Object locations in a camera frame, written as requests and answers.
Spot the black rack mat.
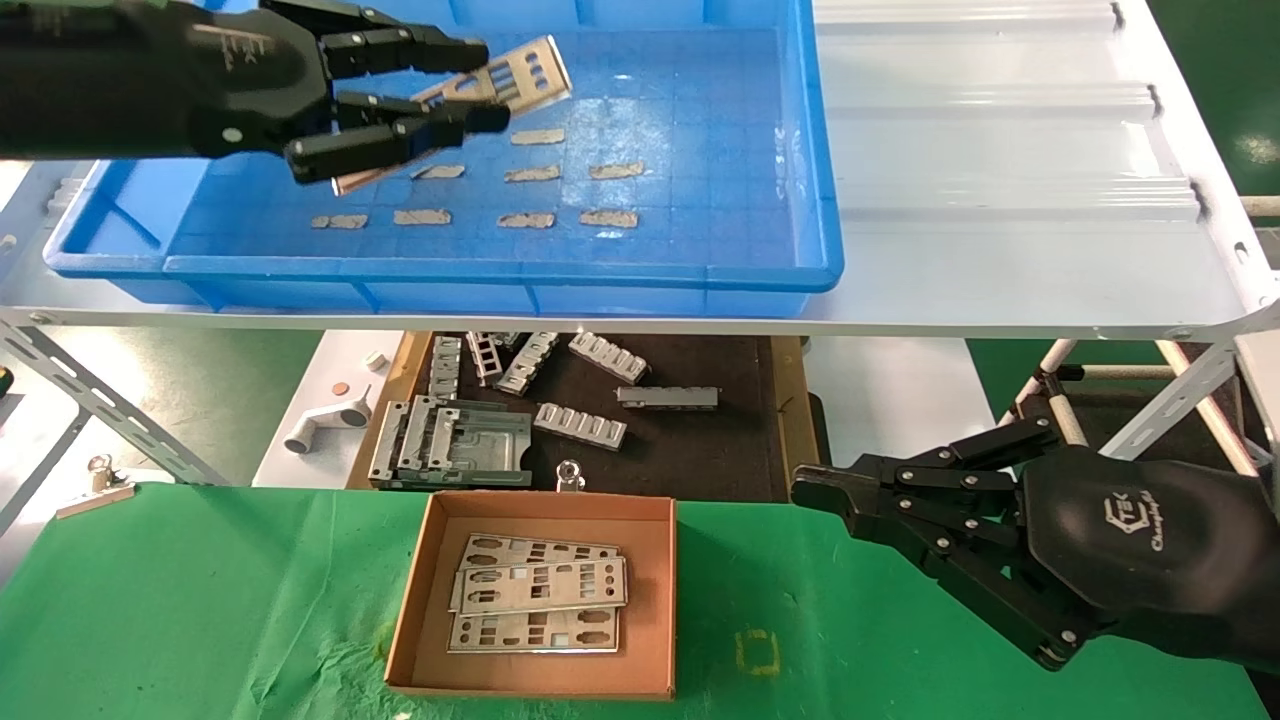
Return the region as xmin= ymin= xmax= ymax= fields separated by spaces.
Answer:
xmin=1085 ymin=382 xmax=1241 ymax=469

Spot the long grey metal bar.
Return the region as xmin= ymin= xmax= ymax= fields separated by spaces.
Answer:
xmin=615 ymin=385 xmax=721 ymax=411

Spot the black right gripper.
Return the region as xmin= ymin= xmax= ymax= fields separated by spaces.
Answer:
xmin=791 ymin=417 xmax=1280 ymax=673

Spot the green table cloth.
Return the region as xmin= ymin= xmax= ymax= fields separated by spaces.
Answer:
xmin=0 ymin=483 xmax=1271 ymax=720

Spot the shallow cardboard box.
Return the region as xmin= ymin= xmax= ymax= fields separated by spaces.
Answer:
xmin=385 ymin=490 xmax=678 ymax=701

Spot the white plastic pipe bracket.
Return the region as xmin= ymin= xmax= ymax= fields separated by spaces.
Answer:
xmin=283 ymin=395 xmax=373 ymax=456

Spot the large grey metal plate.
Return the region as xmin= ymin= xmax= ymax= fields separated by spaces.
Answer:
xmin=400 ymin=405 xmax=534 ymax=489

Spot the ribbed grey metal bracket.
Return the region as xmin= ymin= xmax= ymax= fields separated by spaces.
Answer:
xmin=533 ymin=403 xmax=629 ymax=451
xmin=568 ymin=332 xmax=651 ymax=386

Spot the silver slotted shield plate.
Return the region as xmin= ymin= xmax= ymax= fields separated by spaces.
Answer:
xmin=447 ymin=605 xmax=621 ymax=655
xmin=450 ymin=556 xmax=629 ymax=615
xmin=463 ymin=534 xmax=621 ymax=573
xmin=330 ymin=35 xmax=574 ymax=197

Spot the grey metal rail bracket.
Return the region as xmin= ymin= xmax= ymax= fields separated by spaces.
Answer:
xmin=368 ymin=395 xmax=446 ymax=484

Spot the white perforated shelf leg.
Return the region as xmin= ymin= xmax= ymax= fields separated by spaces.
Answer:
xmin=1098 ymin=335 xmax=1253 ymax=461
xmin=0 ymin=318 xmax=231 ymax=491

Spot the blue plastic tray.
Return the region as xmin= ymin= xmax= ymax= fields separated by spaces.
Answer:
xmin=42 ymin=0 xmax=844 ymax=319

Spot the wood-framed black tray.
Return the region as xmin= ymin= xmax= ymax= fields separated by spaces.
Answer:
xmin=348 ymin=330 xmax=826 ymax=504

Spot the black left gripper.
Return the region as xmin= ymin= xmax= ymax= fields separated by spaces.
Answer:
xmin=0 ymin=0 xmax=512 ymax=185

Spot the white metal shelf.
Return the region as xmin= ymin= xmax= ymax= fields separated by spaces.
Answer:
xmin=0 ymin=0 xmax=1280 ymax=341

